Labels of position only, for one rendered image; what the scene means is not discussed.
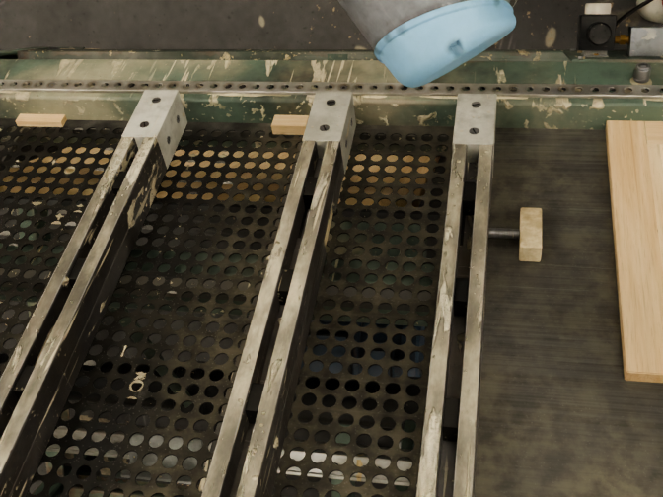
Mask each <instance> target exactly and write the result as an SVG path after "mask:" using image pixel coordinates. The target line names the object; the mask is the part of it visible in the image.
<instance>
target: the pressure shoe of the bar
mask: <svg viewBox="0 0 663 497"><path fill-rule="evenodd" d="M541 256H542V208H524V207H522V208H521V211H520V239H519V260H520V261H536V262H540V261H541Z"/></svg>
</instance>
